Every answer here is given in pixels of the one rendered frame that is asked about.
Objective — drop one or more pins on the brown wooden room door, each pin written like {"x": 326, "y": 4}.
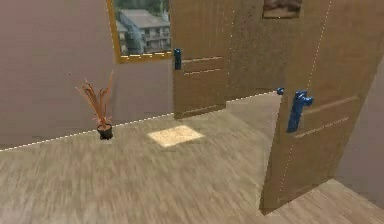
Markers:
{"x": 320, "y": 110}
{"x": 196, "y": 60}

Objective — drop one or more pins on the orange plant in black pot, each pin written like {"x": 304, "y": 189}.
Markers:
{"x": 99, "y": 104}

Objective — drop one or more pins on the wood framed window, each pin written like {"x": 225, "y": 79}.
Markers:
{"x": 143, "y": 30}

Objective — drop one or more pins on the brown framed wall picture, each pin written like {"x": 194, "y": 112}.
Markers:
{"x": 282, "y": 8}

